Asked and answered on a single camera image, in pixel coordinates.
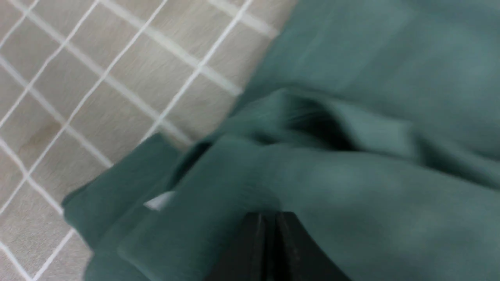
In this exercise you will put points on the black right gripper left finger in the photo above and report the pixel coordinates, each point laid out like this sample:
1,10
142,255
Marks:
245,259

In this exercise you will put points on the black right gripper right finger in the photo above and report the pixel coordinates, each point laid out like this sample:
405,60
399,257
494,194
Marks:
297,257

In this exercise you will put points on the green long-sleeved shirt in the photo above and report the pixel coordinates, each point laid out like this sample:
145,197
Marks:
376,122

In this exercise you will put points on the grey checkered tablecloth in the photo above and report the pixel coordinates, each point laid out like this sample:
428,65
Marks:
84,81

